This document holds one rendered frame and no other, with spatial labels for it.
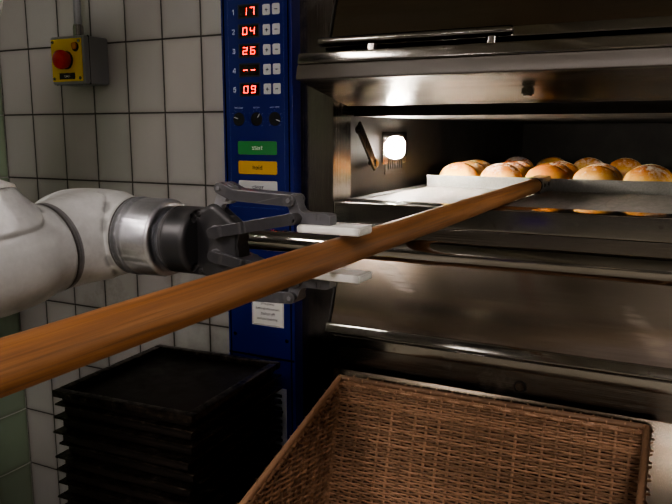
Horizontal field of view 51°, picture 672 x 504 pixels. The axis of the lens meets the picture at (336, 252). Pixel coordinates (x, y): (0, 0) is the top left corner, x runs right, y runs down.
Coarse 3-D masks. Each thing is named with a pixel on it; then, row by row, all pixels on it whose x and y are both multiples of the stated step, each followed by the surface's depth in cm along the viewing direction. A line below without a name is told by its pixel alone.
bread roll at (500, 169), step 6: (486, 168) 167; (492, 168) 165; (498, 168) 164; (504, 168) 163; (510, 168) 163; (516, 168) 164; (486, 174) 165; (492, 174) 164; (498, 174) 163; (504, 174) 163; (510, 174) 163; (516, 174) 163
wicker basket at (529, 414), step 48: (336, 384) 133; (384, 384) 131; (336, 432) 134; (384, 432) 130; (432, 432) 126; (480, 432) 123; (528, 432) 119; (576, 432) 116; (624, 432) 113; (288, 480) 118; (384, 480) 129; (432, 480) 125; (528, 480) 119
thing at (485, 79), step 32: (320, 64) 116; (352, 64) 113; (384, 64) 111; (416, 64) 108; (448, 64) 106; (480, 64) 104; (512, 64) 102; (544, 64) 100; (576, 64) 98; (608, 64) 96; (640, 64) 94; (352, 96) 127; (384, 96) 124; (416, 96) 122; (448, 96) 120; (480, 96) 118; (512, 96) 116; (544, 96) 115; (576, 96) 113; (608, 96) 111; (640, 96) 109
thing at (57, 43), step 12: (72, 36) 149; (84, 36) 148; (60, 48) 151; (84, 48) 148; (96, 48) 151; (72, 60) 150; (84, 60) 149; (96, 60) 151; (60, 72) 152; (72, 72) 150; (84, 72) 149; (96, 72) 152; (108, 72) 155; (60, 84) 153; (72, 84) 152; (84, 84) 152; (96, 84) 152; (108, 84) 155
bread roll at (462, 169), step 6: (456, 162) 171; (462, 162) 170; (444, 168) 171; (450, 168) 169; (456, 168) 169; (462, 168) 168; (468, 168) 168; (474, 168) 169; (444, 174) 170; (450, 174) 169; (456, 174) 168; (462, 174) 168; (468, 174) 168; (474, 174) 168
